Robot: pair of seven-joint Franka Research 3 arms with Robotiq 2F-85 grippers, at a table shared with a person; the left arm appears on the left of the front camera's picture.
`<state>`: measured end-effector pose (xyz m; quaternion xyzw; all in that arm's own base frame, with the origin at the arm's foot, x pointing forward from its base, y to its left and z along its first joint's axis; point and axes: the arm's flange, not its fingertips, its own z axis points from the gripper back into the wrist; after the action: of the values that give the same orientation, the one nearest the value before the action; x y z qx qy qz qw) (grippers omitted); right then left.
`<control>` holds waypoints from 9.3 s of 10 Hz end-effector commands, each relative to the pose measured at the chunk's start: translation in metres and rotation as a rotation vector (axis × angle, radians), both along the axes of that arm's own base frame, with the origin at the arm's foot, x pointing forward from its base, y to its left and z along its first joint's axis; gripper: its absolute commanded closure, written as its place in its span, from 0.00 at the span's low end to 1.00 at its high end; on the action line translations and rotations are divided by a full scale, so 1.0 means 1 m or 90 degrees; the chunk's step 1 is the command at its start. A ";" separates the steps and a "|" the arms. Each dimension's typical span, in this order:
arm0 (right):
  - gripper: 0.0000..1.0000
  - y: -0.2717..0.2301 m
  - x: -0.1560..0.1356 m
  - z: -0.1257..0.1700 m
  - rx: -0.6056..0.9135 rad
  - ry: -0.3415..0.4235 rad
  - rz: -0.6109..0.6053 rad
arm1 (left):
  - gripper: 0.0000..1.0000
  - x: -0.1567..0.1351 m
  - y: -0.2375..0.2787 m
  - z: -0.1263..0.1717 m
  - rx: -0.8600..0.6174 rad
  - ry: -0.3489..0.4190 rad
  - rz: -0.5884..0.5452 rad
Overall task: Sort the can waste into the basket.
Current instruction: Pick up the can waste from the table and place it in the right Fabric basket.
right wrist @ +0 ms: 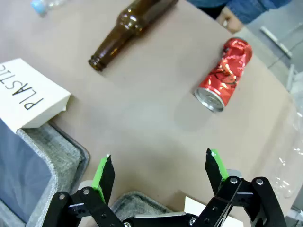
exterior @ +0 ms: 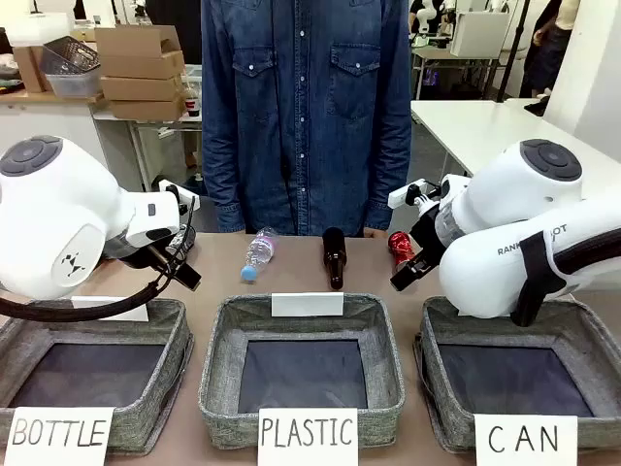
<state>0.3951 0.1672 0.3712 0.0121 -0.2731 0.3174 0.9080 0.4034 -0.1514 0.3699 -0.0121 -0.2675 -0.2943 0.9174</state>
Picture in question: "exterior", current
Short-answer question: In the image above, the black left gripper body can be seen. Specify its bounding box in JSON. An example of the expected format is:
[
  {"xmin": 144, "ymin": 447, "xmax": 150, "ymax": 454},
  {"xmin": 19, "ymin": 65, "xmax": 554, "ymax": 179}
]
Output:
[{"xmin": 101, "ymin": 226, "xmax": 196, "ymax": 274}]

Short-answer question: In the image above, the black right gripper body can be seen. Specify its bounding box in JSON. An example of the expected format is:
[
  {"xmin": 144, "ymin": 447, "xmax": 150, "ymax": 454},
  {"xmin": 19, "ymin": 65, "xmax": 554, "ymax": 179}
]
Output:
[{"xmin": 408, "ymin": 207, "xmax": 448, "ymax": 267}]

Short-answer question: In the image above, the crushed red can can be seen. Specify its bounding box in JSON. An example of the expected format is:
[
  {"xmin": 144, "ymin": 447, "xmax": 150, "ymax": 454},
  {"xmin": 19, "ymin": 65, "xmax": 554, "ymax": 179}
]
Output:
[{"xmin": 387, "ymin": 231, "xmax": 419, "ymax": 273}]

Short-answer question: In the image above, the brown glass bottle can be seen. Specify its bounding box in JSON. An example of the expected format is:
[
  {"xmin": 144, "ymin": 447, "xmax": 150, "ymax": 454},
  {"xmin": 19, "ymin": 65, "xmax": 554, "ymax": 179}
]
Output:
[{"xmin": 321, "ymin": 226, "xmax": 347, "ymax": 291}]

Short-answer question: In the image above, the small clear plastic water bottle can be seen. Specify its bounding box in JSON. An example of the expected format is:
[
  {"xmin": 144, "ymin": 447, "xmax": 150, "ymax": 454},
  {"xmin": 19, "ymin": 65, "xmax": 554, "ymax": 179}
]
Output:
[{"xmin": 240, "ymin": 226, "xmax": 280, "ymax": 283}]

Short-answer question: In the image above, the grey fabric basket bottle label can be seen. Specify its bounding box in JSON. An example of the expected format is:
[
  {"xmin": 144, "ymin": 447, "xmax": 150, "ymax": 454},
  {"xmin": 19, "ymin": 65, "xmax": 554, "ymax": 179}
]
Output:
[{"xmin": 0, "ymin": 296, "xmax": 195, "ymax": 455}]

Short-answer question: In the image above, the grey fabric basket plastic label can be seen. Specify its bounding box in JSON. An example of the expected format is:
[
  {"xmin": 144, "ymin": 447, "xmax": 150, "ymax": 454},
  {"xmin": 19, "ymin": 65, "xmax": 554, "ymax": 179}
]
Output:
[{"xmin": 198, "ymin": 292, "xmax": 407, "ymax": 450}]

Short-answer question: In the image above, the grey fabric basket can label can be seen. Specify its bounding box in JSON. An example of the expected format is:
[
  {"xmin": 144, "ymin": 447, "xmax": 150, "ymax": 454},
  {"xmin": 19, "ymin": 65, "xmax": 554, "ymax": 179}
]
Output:
[{"xmin": 412, "ymin": 295, "xmax": 621, "ymax": 455}]

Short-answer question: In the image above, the white paper sign CAN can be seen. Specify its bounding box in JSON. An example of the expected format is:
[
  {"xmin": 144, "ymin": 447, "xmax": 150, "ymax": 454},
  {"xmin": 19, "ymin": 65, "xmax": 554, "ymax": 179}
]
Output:
[{"xmin": 473, "ymin": 414, "xmax": 579, "ymax": 466}]

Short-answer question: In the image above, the black perforated basket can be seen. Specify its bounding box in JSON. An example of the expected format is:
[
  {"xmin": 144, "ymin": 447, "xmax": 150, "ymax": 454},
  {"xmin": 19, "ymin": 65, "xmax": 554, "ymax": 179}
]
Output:
[{"xmin": 42, "ymin": 36, "xmax": 102, "ymax": 75}]

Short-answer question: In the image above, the flat cardboard box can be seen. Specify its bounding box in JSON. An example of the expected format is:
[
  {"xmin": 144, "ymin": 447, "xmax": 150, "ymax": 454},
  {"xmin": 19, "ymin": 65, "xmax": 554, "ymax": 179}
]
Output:
[
  {"xmin": 98, "ymin": 50, "xmax": 186, "ymax": 81},
  {"xmin": 99, "ymin": 75, "xmax": 184, "ymax": 103},
  {"xmin": 109, "ymin": 99, "xmax": 186, "ymax": 121}
]

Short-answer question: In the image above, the cola bottle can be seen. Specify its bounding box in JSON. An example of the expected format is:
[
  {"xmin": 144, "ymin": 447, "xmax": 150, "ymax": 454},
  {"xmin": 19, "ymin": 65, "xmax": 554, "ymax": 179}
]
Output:
[{"xmin": 182, "ymin": 82, "xmax": 202, "ymax": 119}]

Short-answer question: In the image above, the person in denim shirt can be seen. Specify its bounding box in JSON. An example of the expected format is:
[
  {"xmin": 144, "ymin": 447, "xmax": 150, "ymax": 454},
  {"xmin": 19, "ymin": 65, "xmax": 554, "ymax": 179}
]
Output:
[{"xmin": 199, "ymin": 0, "xmax": 413, "ymax": 238}]

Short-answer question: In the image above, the clear plastic container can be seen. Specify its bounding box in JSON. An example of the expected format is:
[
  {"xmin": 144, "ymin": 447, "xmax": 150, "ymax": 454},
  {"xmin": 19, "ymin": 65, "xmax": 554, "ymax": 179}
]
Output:
[{"xmin": 40, "ymin": 50, "xmax": 104, "ymax": 99}]

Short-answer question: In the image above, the white paper sign PLASTIC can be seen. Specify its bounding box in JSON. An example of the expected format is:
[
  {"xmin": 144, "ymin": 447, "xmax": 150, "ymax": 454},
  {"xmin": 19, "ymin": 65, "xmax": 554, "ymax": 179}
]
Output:
[{"xmin": 256, "ymin": 407, "xmax": 360, "ymax": 466}]

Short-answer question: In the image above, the white paper sign BOTTLE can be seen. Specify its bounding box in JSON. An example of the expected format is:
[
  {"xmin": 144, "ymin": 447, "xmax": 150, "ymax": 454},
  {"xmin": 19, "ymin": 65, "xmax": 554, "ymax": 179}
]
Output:
[{"xmin": 4, "ymin": 406, "xmax": 116, "ymax": 466}]

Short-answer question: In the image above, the black stand pole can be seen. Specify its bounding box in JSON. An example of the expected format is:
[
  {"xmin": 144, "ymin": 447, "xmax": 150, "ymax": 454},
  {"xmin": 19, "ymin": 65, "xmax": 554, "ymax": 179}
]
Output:
[{"xmin": 493, "ymin": 0, "xmax": 534, "ymax": 104}]

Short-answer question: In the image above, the white background box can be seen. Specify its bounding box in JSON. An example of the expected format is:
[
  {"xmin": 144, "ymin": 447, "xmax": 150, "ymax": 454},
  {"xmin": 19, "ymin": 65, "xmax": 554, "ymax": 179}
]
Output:
[{"xmin": 448, "ymin": 11, "xmax": 511, "ymax": 58}]

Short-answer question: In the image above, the open cardboard box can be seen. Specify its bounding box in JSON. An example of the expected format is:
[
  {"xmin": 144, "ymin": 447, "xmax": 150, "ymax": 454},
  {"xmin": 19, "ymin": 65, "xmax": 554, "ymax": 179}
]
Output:
[{"xmin": 93, "ymin": 24, "xmax": 183, "ymax": 60}]

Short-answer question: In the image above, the small upright cardboard box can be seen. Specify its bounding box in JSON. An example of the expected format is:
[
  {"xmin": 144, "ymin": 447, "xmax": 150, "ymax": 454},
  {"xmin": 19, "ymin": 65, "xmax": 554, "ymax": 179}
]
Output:
[{"xmin": 12, "ymin": 46, "xmax": 52, "ymax": 94}]

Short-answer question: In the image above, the background person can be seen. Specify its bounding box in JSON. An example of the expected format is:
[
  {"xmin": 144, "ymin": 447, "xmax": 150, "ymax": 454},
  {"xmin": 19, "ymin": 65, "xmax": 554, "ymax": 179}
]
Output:
[{"xmin": 519, "ymin": 0, "xmax": 582, "ymax": 99}]

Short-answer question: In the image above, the white foam box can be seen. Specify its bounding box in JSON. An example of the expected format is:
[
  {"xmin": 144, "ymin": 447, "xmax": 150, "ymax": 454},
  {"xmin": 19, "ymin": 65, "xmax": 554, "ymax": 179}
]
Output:
[{"xmin": 2, "ymin": 13, "xmax": 75, "ymax": 49}]

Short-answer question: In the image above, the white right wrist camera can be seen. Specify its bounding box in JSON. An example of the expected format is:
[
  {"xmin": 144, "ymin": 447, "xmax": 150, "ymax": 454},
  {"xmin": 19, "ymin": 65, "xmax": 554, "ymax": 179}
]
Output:
[{"xmin": 387, "ymin": 178, "xmax": 443, "ymax": 211}]

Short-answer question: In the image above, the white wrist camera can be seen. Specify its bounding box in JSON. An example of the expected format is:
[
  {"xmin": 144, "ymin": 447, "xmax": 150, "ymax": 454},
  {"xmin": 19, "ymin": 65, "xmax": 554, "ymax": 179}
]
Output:
[
  {"xmin": 387, "ymin": 178, "xmax": 443, "ymax": 211},
  {"xmin": 157, "ymin": 178, "xmax": 194, "ymax": 215}
]

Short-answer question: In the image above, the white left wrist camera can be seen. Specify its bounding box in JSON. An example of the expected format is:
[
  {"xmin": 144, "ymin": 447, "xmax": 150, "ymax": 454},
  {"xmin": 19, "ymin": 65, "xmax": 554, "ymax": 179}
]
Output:
[{"xmin": 157, "ymin": 178, "xmax": 194, "ymax": 215}]

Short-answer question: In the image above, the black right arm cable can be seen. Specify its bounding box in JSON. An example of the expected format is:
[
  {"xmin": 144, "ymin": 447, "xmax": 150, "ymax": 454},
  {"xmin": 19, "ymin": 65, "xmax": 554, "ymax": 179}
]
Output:
[{"xmin": 508, "ymin": 227, "xmax": 621, "ymax": 327}]

